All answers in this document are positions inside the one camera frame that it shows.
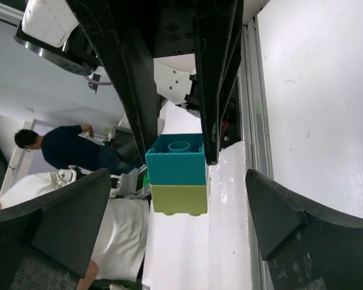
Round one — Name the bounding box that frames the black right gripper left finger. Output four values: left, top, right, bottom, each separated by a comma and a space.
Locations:
0, 169, 111, 289

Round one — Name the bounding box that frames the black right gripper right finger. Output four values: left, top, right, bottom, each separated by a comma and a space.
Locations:
245, 169, 363, 289

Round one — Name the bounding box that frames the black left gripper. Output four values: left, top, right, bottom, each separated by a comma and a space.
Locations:
68, 1, 244, 165

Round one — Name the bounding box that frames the teal and green lego block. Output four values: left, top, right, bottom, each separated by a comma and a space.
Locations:
146, 134, 209, 216

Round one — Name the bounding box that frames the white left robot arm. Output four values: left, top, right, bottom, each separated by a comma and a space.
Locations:
15, 1, 244, 165

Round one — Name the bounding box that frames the white cover panel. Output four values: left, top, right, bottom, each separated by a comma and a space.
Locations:
142, 106, 261, 289

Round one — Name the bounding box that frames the person in dark shirt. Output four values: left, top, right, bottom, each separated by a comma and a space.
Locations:
14, 124, 143, 175

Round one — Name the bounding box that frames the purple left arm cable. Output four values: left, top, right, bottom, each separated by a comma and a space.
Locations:
83, 74, 113, 87

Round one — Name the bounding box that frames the aluminium rail frame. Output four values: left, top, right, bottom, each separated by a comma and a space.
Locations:
236, 16, 274, 289

